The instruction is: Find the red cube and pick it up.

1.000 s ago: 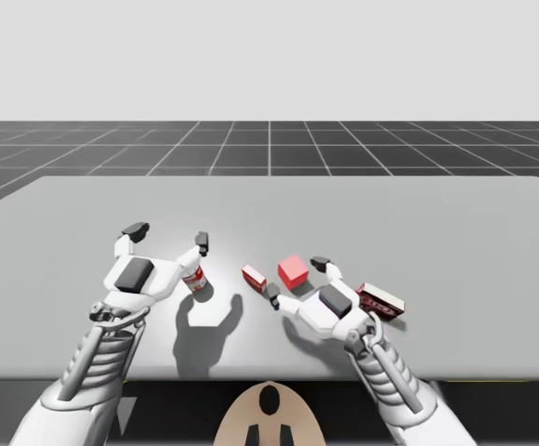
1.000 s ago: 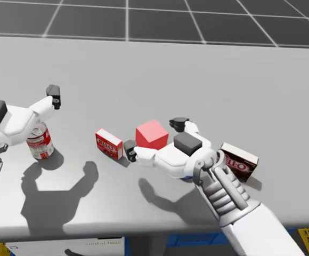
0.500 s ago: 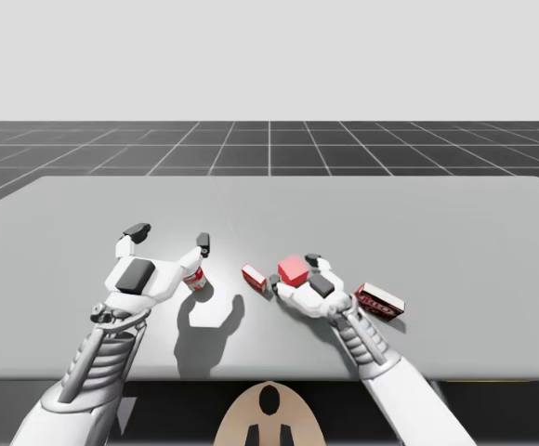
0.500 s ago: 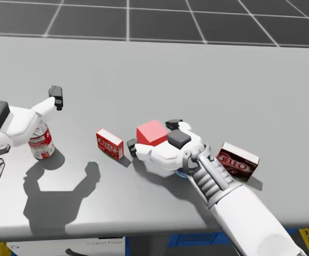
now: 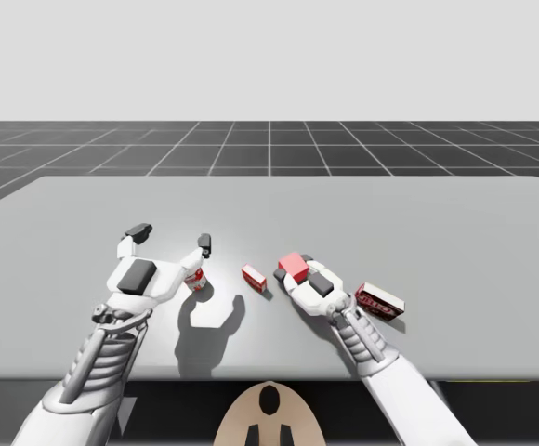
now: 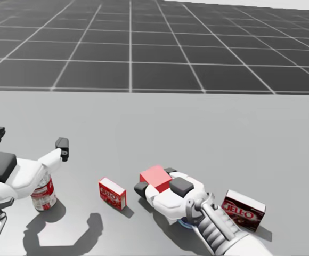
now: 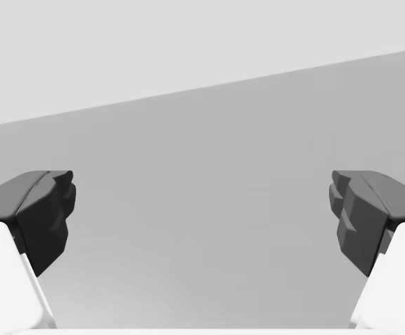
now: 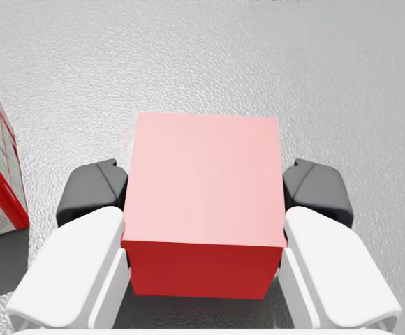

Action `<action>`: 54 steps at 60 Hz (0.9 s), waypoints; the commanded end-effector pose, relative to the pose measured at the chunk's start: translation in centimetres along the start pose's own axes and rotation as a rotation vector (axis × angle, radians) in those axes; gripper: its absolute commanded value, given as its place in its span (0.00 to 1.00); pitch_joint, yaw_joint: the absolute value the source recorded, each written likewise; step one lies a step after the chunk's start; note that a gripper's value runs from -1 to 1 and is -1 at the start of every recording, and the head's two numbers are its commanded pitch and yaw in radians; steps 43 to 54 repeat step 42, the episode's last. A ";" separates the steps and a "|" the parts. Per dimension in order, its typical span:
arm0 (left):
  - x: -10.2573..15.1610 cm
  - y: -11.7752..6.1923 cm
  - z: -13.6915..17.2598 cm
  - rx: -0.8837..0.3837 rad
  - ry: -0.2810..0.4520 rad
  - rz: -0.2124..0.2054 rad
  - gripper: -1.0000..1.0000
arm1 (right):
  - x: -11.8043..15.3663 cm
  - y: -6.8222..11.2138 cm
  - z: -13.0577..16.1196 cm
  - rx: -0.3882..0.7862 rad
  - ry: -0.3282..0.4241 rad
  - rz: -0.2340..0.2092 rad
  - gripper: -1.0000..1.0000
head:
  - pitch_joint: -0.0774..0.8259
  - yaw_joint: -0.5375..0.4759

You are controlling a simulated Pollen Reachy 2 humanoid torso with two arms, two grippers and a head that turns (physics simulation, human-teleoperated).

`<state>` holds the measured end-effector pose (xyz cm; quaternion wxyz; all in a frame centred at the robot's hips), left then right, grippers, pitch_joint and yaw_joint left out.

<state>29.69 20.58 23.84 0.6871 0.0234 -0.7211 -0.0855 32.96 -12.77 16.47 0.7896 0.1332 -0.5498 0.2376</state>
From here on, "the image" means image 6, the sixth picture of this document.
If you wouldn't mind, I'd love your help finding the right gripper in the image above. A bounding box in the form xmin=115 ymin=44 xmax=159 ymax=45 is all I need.
xmin=133 ymin=167 xmax=214 ymax=222

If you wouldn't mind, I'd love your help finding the blue flat can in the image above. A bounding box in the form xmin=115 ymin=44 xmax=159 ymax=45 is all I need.
xmin=176 ymin=218 xmax=198 ymax=230

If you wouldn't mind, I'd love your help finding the red and white can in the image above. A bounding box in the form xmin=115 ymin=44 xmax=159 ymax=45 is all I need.
xmin=30 ymin=174 xmax=58 ymax=212

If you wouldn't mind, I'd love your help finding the red and white carton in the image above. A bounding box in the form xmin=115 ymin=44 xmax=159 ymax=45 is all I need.
xmin=98 ymin=177 xmax=127 ymax=212

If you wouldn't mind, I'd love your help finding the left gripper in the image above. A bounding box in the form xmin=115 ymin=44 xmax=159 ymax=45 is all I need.
xmin=0 ymin=126 xmax=70 ymax=199

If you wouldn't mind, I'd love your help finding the dark brown carton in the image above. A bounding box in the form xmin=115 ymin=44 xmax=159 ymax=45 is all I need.
xmin=221 ymin=189 xmax=267 ymax=233

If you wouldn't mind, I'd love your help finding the pink cube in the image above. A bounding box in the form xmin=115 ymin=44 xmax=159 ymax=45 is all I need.
xmin=139 ymin=165 xmax=173 ymax=194

